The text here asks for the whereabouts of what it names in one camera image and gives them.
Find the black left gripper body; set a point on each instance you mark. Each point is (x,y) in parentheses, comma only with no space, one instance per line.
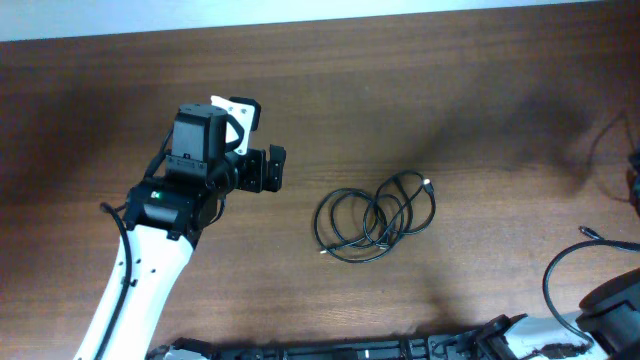
(249,175)

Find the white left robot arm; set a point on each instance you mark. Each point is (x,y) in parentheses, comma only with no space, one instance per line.
(205,156)

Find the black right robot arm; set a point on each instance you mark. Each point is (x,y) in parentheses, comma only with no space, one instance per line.
(607,326)

